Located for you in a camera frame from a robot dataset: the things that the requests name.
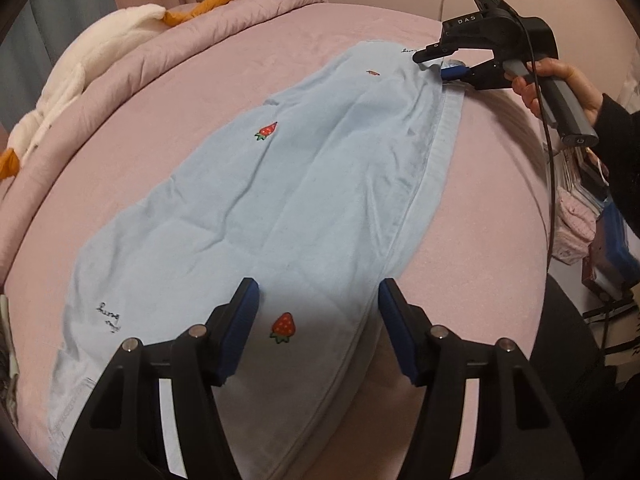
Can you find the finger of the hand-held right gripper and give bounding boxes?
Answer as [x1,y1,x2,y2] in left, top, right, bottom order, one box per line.
[412,40,471,65]
[441,57,511,92]

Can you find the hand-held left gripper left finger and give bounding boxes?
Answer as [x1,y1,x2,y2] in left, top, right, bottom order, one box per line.
[57,277,261,480]

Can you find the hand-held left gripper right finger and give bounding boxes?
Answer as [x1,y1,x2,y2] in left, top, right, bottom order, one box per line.
[377,279,586,480]

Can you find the light blue pants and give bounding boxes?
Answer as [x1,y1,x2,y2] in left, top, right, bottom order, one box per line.
[47,40,468,480]

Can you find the person's right forearm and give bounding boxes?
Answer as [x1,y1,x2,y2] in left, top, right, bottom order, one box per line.
[594,92,640,241]

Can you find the person's right hand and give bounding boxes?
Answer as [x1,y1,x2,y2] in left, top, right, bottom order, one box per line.
[511,57,606,125]

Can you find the stack of books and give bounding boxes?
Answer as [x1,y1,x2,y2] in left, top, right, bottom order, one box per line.
[561,146,610,197]

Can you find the pink cloth bag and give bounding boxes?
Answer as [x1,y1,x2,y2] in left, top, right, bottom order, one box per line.
[554,187,599,266]

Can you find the pink bed sheet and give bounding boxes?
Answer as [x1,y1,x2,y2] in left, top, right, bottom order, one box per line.
[0,2,556,480]

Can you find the blue box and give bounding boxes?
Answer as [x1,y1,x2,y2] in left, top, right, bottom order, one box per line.
[594,199,640,287]

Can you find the pink quilt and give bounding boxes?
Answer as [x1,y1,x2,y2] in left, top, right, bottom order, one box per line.
[0,0,331,196]

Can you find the plaid pillow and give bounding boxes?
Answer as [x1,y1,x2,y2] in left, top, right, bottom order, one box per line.
[0,294,21,421]

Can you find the white goose plush toy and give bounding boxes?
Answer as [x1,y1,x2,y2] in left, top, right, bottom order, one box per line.
[0,0,240,182]

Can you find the blue-grey curtain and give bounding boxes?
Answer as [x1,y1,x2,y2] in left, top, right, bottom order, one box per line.
[0,0,108,106]

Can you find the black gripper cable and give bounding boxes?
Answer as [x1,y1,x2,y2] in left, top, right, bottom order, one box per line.
[515,10,559,271]

